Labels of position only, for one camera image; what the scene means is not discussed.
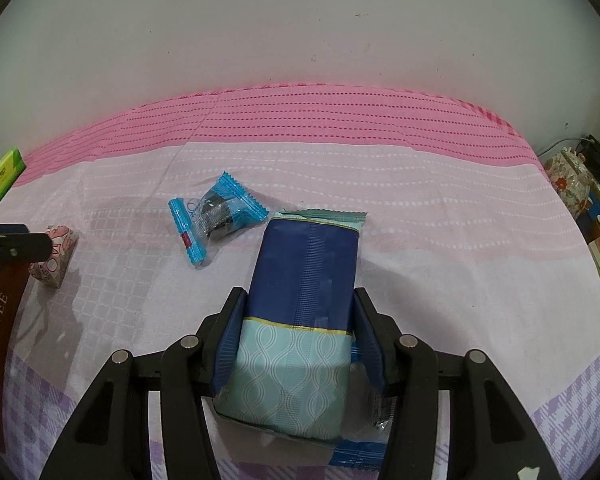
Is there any blue clear candy packet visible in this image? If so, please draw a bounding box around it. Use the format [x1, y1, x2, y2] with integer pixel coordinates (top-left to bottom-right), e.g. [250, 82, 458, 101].
[168, 171, 271, 266]
[327, 355, 396, 471]

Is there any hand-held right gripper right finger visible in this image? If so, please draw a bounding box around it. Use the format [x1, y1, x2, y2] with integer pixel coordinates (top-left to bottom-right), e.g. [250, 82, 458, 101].
[352, 287, 563, 480]

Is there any pink purple checked cloth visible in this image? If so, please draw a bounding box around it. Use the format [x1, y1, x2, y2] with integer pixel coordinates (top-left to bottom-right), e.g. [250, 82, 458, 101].
[0, 80, 600, 480]

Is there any black device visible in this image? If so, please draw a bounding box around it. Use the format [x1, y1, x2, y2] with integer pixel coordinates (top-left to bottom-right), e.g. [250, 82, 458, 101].
[577, 135, 600, 171]

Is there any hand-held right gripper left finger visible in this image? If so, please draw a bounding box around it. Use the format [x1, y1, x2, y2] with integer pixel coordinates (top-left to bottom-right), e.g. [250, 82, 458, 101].
[39, 286, 248, 480]

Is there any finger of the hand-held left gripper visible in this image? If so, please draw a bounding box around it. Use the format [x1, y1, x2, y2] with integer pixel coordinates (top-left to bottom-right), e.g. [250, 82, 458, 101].
[0, 222, 52, 264]

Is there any floral teapot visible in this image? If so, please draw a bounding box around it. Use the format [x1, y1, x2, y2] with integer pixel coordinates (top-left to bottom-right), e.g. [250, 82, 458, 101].
[545, 147, 593, 218]

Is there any brown tin box gold inside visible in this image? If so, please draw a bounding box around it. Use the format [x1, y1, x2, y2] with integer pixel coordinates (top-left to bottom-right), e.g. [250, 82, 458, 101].
[0, 260, 28, 471]

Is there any pink patterned snack packet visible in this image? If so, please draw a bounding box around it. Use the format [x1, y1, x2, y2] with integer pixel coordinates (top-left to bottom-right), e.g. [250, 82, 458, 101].
[27, 225, 79, 289]

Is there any green tissue box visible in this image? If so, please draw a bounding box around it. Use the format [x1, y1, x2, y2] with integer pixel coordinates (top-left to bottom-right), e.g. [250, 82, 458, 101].
[0, 147, 27, 210]

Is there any navy and teal snack packet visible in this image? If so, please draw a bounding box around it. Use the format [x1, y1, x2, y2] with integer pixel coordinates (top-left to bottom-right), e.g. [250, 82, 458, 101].
[215, 208, 368, 446]

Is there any grey cable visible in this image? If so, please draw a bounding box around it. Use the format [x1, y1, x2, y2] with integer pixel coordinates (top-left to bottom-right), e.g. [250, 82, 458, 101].
[537, 135, 588, 158]

